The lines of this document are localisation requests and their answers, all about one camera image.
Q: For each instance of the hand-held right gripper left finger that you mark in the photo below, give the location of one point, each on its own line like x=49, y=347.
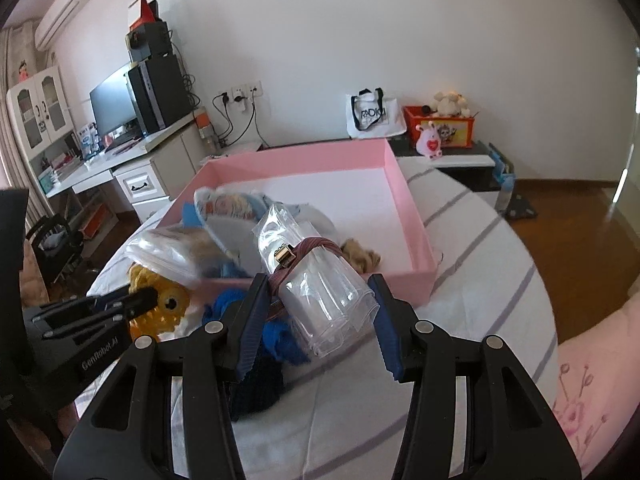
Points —
x=247, y=340

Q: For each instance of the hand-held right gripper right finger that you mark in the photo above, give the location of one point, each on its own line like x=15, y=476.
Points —
x=392, y=340

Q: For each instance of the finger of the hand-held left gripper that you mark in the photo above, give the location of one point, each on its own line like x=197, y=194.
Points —
x=100, y=321
x=100, y=301

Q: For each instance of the yellow knitted toy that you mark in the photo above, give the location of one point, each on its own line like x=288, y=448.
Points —
x=175, y=321

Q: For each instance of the blue cartoon print cloth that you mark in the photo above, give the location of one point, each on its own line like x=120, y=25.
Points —
x=225, y=207

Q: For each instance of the pink box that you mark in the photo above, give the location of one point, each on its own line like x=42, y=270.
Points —
x=350, y=195

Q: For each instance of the blue knitted yarn piece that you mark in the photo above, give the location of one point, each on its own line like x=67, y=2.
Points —
x=280, y=345

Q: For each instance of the navy knitted cloth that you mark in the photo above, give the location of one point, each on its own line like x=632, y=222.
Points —
x=260, y=390

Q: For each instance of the black office chair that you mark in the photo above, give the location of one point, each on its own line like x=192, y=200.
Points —
x=50, y=240

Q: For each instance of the orange storage bin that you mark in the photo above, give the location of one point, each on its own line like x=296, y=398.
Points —
x=97, y=221

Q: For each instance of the clear bag of tan yarn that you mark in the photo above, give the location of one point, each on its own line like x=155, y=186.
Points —
x=170, y=250

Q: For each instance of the tan fluffy tassel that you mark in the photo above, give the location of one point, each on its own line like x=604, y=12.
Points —
x=361, y=255

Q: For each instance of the white desk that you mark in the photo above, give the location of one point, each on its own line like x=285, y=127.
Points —
x=140, y=185

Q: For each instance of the stack of books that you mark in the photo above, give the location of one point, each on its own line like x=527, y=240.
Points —
x=57, y=170

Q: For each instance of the blue white cartons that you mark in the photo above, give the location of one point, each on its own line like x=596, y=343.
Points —
x=86, y=141

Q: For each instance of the black floor stand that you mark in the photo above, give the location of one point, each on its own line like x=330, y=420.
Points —
x=522, y=207

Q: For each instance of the blue box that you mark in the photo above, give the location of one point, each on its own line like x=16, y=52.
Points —
x=502, y=175

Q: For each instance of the pink white small toy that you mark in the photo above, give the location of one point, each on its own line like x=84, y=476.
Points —
x=429, y=142

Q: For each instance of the black computer monitor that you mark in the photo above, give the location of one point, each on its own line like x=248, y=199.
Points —
x=112, y=100

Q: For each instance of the white hutch cabinet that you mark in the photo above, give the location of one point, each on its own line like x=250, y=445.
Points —
x=30, y=110

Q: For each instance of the orange white bottle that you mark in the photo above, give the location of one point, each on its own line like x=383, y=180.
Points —
x=203, y=122

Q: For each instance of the pink floral blanket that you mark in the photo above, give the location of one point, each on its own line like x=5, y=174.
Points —
x=600, y=360

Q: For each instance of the beige curtain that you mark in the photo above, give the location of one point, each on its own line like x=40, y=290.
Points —
x=10, y=110

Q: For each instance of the red storage box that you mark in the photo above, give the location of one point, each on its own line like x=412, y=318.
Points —
x=455, y=132

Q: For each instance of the black computer tower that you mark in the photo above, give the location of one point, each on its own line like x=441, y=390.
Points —
x=160, y=90

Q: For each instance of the white tote bag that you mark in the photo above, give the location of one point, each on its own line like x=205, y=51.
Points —
x=375, y=120

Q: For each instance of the small doll figure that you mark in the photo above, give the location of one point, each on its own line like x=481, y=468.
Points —
x=23, y=71

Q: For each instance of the beige plush toy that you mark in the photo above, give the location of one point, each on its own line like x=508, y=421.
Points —
x=450, y=102

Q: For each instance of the black speaker box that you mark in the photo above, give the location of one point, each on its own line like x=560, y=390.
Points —
x=150, y=40

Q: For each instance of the white air conditioner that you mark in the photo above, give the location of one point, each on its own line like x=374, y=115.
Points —
x=60, y=15

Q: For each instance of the white red desk calendar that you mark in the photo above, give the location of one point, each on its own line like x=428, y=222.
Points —
x=145, y=10

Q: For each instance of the white wall outlet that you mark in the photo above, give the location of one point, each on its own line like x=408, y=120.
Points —
x=256, y=87
x=240, y=92
x=224, y=95

